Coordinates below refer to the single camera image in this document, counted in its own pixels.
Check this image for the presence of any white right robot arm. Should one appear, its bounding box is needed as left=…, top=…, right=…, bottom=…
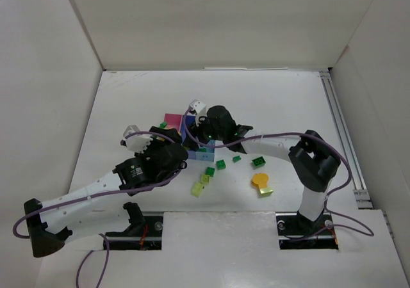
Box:
left=182, top=101, right=341, bottom=223

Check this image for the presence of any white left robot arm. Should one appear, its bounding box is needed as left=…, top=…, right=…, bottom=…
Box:
left=24, top=125, right=188, bottom=258

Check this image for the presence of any light blue plastic bin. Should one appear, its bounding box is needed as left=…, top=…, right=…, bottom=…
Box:
left=195, top=140, right=215, bottom=162

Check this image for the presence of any pink plastic bin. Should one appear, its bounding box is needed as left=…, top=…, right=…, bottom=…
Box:
left=164, top=113, right=183, bottom=136

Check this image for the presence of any green two-by-two lego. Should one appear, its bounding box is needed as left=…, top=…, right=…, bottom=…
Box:
left=215, top=160, right=226, bottom=170

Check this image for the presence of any small green lego brick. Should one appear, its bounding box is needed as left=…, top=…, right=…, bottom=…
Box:
left=205, top=166, right=215, bottom=177

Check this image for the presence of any lime green lego brick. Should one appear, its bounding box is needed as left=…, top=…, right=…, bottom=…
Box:
left=200, top=174, right=211, bottom=184

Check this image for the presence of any pale green lego piece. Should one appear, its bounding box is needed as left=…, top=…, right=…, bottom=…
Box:
left=191, top=182, right=205, bottom=198

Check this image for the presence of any orange round lego piece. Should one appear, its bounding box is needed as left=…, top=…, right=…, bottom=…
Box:
left=251, top=173, right=269, bottom=189

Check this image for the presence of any lime sloped lego piece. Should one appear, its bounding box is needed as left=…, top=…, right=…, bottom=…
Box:
left=259, top=187, right=274, bottom=198

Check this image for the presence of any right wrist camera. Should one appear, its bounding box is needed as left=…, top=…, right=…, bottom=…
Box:
left=188, top=99, right=207, bottom=117

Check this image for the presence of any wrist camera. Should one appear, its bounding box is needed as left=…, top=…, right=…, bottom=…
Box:
left=120, top=125, right=140, bottom=147
left=188, top=99, right=207, bottom=117

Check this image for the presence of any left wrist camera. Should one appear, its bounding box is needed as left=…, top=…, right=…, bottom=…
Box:
left=120, top=125, right=140, bottom=147

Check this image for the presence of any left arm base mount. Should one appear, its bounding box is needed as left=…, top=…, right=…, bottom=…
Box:
left=105, top=202, right=164, bottom=251

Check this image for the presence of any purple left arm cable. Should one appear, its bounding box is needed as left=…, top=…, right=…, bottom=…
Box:
left=12, top=131, right=185, bottom=288

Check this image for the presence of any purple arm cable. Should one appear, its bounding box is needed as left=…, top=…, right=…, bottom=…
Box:
left=182, top=107, right=375, bottom=239
left=12, top=131, right=185, bottom=288

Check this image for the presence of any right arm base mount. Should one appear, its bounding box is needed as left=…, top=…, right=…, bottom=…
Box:
left=275, top=212, right=339, bottom=250

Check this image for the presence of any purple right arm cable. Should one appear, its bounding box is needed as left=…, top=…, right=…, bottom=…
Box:
left=182, top=107, right=375, bottom=239

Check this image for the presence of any aluminium rail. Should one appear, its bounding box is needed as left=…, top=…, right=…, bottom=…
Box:
left=319, top=71, right=373, bottom=209

